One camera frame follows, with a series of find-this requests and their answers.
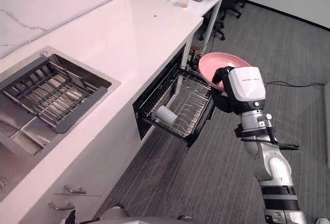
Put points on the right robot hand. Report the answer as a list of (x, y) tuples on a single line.
[(246, 84)]

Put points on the round sink button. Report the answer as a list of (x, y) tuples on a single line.
[(43, 53)]

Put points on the pink plate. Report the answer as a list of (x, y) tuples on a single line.
[(210, 65)]

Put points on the white desk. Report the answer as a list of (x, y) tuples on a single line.
[(203, 9)]

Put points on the black sink drying rack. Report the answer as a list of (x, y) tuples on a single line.
[(49, 92)]

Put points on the light blue cup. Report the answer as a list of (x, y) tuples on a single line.
[(165, 114)]

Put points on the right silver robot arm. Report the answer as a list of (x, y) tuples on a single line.
[(273, 167)]

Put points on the stainless steel sink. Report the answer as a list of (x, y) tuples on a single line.
[(38, 110)]

